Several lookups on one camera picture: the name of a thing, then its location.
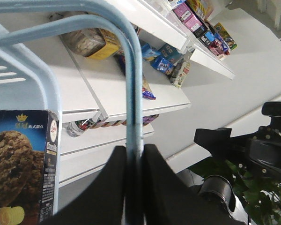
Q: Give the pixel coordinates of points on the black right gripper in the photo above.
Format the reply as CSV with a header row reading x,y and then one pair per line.
x,y
264,151

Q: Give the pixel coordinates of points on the potted green plant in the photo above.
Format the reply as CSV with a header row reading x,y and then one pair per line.
x,y
260,196

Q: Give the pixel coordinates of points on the light blue plastic basket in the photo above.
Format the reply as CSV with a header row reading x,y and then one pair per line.
x,y
131,70

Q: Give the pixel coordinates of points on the clear cookie tub yellow label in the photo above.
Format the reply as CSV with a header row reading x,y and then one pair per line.
x,y
93,43

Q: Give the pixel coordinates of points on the purple snack box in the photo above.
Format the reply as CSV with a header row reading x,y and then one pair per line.
x,y
190,20

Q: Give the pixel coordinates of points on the dark blue cookie box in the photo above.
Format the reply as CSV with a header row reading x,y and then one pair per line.
x,y
28,162

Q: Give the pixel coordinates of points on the blue oreo snack pack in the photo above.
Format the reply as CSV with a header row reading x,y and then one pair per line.
x,y
162,65

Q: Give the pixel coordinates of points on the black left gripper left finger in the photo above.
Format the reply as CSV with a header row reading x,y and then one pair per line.
x,y
101,203

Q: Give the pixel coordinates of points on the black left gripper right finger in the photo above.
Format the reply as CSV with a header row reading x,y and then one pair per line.
x,y
168,201

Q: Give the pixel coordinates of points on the white store shelving unit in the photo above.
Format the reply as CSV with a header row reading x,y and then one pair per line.
x,y
37,71

